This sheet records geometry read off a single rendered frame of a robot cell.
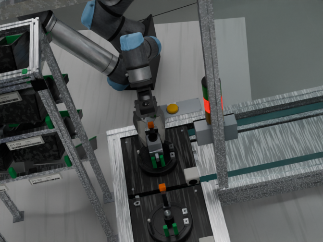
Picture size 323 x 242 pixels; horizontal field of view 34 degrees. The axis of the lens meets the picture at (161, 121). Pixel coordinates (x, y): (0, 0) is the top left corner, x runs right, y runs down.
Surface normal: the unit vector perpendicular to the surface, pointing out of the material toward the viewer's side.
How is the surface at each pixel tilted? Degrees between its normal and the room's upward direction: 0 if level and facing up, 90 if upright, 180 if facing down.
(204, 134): 90
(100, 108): 0
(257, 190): 90
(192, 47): 0
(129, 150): 0
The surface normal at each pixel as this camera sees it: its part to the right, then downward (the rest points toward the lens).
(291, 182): 0.15, 0.74
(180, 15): -0.15, -0.63
